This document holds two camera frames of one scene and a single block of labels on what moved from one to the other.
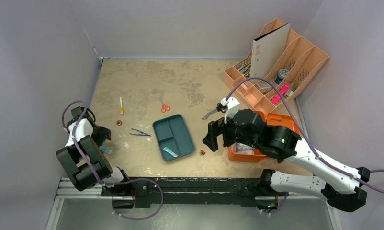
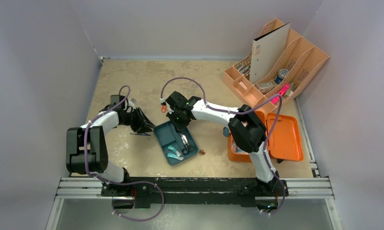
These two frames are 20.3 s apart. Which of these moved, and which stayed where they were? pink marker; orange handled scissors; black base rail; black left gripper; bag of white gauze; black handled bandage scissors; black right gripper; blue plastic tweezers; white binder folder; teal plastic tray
Moved: teal plastic tray; black handled bandage scissors; black right gripper; black left gripper
Stayed: orange handled scissors; black base rail; blue plastic tweezers; white binder folder; pink marker; bag of white gauze
